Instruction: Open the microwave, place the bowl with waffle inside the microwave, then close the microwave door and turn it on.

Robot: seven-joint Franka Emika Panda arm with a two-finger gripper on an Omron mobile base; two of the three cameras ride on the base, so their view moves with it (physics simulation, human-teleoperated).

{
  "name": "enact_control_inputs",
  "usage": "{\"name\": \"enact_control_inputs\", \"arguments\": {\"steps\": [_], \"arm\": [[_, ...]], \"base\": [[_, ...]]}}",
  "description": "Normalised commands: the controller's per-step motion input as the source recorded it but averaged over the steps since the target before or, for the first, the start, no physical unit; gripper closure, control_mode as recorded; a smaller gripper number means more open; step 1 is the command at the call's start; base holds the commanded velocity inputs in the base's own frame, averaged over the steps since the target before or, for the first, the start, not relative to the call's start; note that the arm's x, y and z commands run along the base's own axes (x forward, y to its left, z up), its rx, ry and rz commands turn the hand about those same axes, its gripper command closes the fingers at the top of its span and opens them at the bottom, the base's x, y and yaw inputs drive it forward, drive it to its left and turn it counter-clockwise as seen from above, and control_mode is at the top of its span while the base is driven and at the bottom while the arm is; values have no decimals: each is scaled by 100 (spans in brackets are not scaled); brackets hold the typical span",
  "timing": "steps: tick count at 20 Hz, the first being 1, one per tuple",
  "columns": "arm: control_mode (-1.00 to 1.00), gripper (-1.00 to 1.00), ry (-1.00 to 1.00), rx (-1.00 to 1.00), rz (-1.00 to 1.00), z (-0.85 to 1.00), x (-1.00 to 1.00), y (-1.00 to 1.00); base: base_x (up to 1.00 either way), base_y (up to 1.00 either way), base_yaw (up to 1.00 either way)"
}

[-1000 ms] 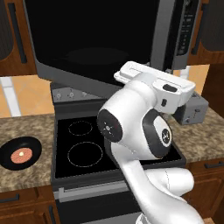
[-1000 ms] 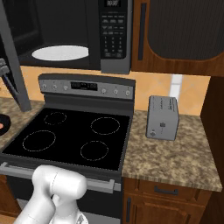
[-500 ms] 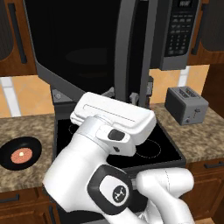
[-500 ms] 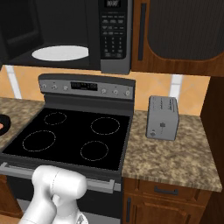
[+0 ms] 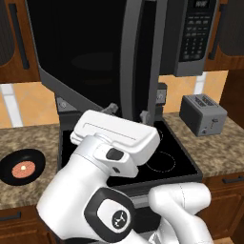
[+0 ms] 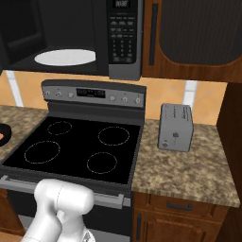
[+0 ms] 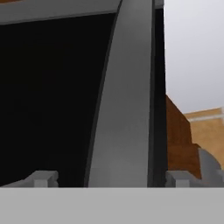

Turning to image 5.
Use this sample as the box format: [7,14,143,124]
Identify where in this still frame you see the round brown waffle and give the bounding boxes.
[10,160,36,179]

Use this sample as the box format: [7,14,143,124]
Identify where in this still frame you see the brown base cupboard door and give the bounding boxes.
[197,185,244,240]

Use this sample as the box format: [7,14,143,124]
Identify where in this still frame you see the grey microwave door handle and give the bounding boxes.
[121,0,145,122]

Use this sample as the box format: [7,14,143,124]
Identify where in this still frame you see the black microwave door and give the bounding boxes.
[24,0,170,127]

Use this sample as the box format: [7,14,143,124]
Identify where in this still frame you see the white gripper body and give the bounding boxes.
[70,109,161,167]

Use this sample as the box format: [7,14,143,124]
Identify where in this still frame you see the grey toaster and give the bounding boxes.
[178,93,229,138]

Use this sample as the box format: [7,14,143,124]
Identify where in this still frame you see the dark brown tall cupboard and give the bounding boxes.
[218,69,244,129]

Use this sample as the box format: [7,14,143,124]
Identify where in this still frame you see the black oven door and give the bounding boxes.
[127,190,166,235]

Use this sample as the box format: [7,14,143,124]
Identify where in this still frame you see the black cupboard door handle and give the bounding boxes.
[207,3,227,61]
[8,3,31,71]

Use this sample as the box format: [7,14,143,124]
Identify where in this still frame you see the brown drawer front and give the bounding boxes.
[201,172,244,193]
[0,204,58,244]

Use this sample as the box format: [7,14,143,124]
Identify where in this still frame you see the brown wall cupboard door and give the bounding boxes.
[0,0,41,84]
[203,0,244,72]

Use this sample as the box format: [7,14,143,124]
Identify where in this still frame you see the grey microwave oven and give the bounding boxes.
[158,0,221,78]

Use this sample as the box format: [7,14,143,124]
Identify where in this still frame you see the grey hob knob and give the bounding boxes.
[58,97,70,111]
[156,89,167,105]

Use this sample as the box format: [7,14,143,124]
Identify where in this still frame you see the black hob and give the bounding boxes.
[55,82,204,193]

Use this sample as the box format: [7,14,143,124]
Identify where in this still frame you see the black drawer handle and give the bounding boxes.
[0,211,22,223]
[221,175,244,185]

